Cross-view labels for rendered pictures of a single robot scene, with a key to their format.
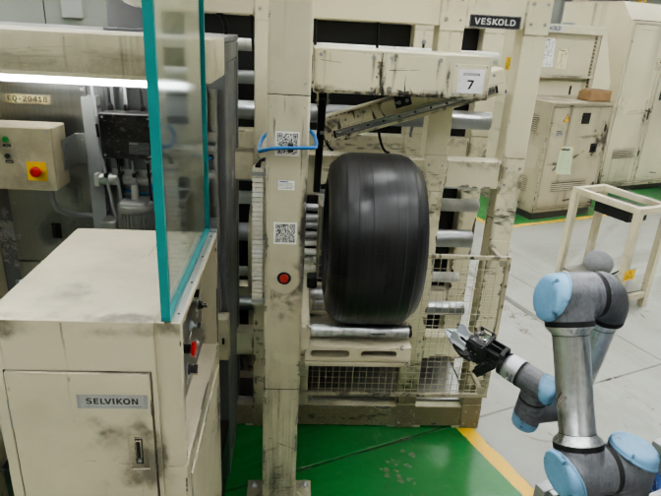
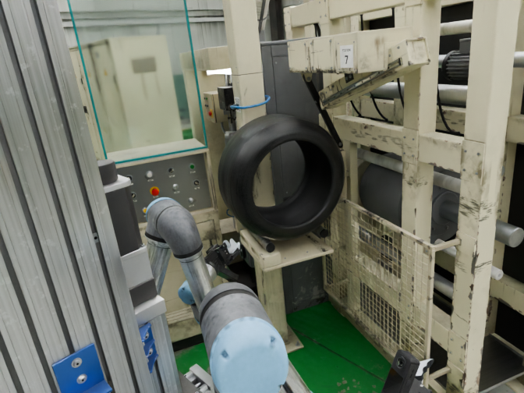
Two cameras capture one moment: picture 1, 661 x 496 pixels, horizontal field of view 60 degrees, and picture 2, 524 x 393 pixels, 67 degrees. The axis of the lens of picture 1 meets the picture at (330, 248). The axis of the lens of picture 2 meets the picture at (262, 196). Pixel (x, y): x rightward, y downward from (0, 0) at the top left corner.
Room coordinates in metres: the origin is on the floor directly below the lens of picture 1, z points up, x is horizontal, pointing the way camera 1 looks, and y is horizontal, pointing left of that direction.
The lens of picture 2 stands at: (1.27, -1.87, 1.75)
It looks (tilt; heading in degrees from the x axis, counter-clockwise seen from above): 20 degrees down; 75
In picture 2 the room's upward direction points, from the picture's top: 6 degrees counter-clockwise
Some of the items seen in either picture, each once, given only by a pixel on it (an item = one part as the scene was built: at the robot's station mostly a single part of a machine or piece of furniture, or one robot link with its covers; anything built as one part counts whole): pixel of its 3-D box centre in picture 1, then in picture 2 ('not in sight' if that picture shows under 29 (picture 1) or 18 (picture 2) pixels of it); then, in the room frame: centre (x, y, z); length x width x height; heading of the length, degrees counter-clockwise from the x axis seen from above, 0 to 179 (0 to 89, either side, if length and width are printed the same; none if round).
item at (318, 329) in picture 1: (359, 331); (257, 234); (1.69, -0.11, 0.90); 0.35 x 0.05 x 0.05; 94
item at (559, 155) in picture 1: (554, 156); not in sight; (6.33, -2.43, 0.62); 0.91 x 0.58 x 1.25; 116
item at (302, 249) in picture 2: (352, 336); (285, 245); (1.83, -0.10, 0.80); 0.37 x 0.36 x 0.02; 4
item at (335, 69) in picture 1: (397, 72); (341, 53); (2.14, -0.20, 1.71); 0.61 x 0.25 x 0.15; 94
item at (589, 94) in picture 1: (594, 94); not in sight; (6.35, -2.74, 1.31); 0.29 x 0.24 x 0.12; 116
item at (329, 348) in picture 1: (356, 346); (259, 245); (1.69, -0.11, 0.84); 0.36 x 0.09 x 0.06; 94
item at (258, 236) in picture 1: (259, 237); not in sight; (1.76, 0.24, 1.19); 0.05 x 0.04 x 0.48; 4
